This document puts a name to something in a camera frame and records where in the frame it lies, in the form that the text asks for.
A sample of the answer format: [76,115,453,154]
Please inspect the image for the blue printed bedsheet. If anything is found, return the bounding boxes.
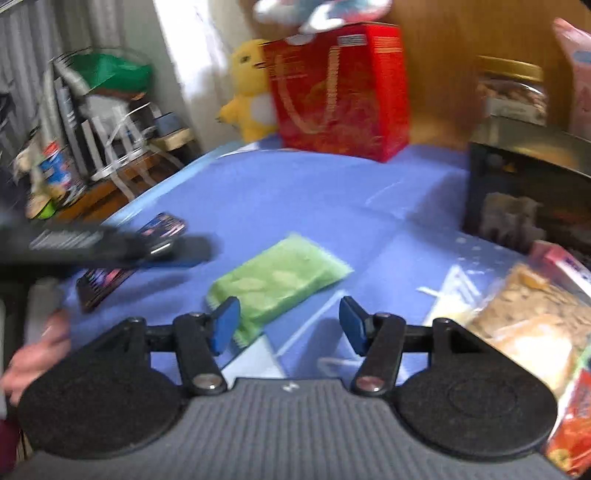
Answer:
[58,136,536,384]

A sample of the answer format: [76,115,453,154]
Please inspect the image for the wooden headboard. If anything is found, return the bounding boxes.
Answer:
[383,0,591,151]

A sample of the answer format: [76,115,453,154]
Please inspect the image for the dark purple snack packet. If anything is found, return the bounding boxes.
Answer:
[75,211,188,313]

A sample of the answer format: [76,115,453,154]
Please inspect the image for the yellow edged peanut packet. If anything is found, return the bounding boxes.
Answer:
[466,262,591,393]

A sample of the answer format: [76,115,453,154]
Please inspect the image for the yellow plush toy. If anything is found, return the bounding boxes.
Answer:
[217,39,280,144]

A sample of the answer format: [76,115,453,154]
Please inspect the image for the red gift box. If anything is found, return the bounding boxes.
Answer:
[262,22,411,163]

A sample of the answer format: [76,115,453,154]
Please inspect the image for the person's left hand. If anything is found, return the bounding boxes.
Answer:
[0,308,73,408]

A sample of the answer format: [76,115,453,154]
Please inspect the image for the wooden side table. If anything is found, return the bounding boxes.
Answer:
[53,150,188,224]

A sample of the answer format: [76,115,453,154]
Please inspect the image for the black cardboard box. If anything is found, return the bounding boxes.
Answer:
[461,114,591,273]

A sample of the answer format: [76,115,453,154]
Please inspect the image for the clear plastic packet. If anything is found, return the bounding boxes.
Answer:
[416,265,491,334]

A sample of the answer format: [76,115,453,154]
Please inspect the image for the green snack packet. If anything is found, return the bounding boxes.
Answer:
[205,232,355,350]

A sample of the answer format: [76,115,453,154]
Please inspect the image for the gold lid nut jar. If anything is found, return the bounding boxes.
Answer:
[475,55,550,127]

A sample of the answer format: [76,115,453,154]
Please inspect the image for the blue labelled can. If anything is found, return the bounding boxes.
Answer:
[38,142,88,205]

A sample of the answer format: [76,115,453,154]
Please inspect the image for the small pink box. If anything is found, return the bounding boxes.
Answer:
[529,240,591,296]

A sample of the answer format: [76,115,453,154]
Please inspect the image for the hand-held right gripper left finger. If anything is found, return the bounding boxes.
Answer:
[88,296,241,396]

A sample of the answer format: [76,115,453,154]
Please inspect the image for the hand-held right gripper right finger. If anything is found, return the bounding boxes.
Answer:
[339,296,491,396]

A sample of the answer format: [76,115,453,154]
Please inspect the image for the pink snack bag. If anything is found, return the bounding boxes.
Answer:
[553,17,591,139]

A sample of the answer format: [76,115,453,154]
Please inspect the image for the red orange snack packet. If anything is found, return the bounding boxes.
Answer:
[544,357,591,478]

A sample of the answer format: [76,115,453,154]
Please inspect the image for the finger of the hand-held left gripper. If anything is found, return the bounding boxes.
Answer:
[139,233,219,272]

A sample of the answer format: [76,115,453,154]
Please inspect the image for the grey curtain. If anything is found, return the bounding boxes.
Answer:
[0,0,164,158]

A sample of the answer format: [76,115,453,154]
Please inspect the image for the pink and blue plush toy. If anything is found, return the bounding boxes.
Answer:
[253,0,393,35]

